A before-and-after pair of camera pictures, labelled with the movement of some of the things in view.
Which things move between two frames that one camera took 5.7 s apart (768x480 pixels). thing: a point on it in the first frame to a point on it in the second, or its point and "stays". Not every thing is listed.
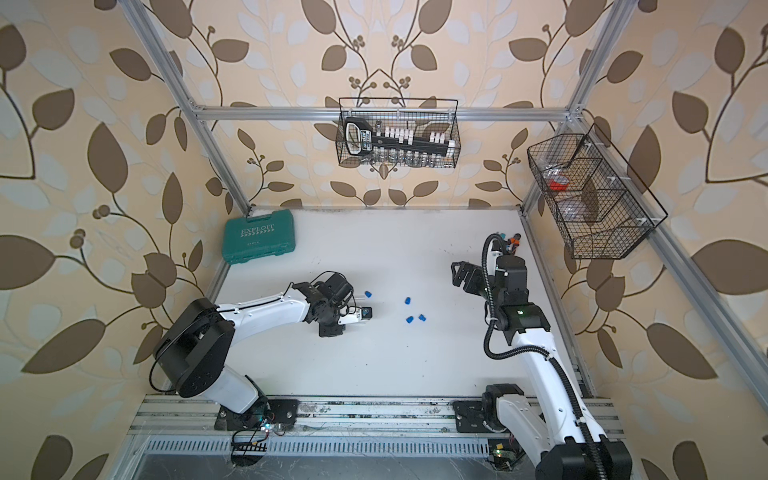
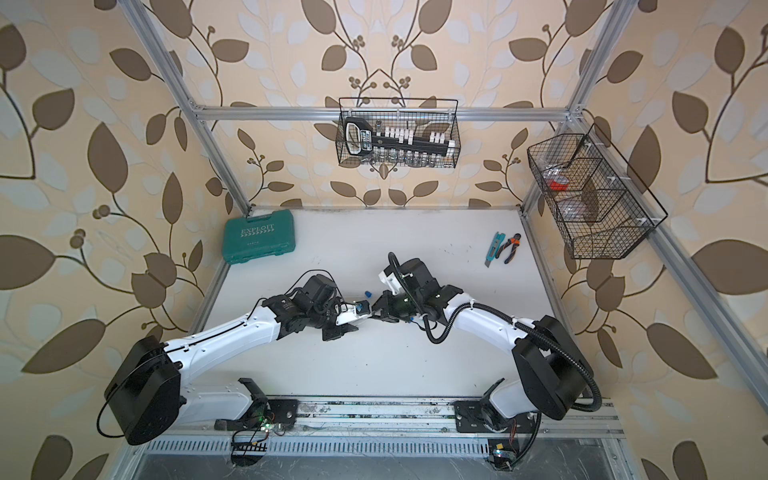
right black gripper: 460,276 to 388,312
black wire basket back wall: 401,132 stays
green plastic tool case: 243,240 stays
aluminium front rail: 179,416 stays
